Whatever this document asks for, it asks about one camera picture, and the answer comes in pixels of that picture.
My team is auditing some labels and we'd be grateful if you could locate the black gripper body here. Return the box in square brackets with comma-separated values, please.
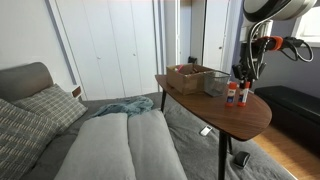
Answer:
[232, 41, 266, 80]

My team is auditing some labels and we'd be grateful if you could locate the grey upholstered headboard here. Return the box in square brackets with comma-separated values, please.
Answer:
[0, 61, 54, 103]

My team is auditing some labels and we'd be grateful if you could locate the orange capped glue stick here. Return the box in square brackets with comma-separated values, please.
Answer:
[237, 81, 251, 108]
[225, 81, 238, 108]

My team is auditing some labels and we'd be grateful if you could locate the black wire mesh basket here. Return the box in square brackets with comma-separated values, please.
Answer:
[203, 69, 232, 98]

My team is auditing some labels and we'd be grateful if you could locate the grey sofa bed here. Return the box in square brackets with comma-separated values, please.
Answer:
[19, 91, 298, 180]

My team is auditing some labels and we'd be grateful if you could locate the crumpled teal blanket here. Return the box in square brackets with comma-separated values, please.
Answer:
[89, 95, 155, 118]

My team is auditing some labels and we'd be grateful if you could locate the white remote control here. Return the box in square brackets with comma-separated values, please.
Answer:
[199, 124, 213, 137]

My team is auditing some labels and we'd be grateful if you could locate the grey plaid pillow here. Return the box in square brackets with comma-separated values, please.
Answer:
[0, 98, 62, 180]
[11, 83, 89, 135]

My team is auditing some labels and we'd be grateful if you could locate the white door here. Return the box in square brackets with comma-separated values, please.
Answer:
[200, 0, 235, 72]

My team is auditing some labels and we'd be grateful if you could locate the white window frame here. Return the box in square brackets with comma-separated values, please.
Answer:
[292, 5, 320, 47]

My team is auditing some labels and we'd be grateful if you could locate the dark wooden side table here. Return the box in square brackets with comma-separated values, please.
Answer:
[154, 73, 273, 180]

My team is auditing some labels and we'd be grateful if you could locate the small black pouch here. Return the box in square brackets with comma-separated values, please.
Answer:
[232, 150, 252, 169]

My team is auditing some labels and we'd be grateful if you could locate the orange cable strap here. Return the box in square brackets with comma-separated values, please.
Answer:
[266, 35, 285, 52]

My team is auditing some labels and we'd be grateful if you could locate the black bench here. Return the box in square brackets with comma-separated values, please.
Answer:
[254, 84, 320, 158]

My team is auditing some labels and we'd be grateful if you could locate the brown cardboard box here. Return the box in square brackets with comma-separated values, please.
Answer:
[165, 63, 216, 96]

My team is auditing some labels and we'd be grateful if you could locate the long light grey pillow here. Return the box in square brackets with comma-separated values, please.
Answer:
[127, 109, 188, 180]
[54, 112, 137, 180]

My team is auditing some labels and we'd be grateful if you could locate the white wardrobe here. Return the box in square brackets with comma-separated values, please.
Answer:
[54, 0, 160, 101]

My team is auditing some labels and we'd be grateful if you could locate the small wooden nightstand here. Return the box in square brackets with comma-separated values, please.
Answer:
[68, 83, 84, 100]

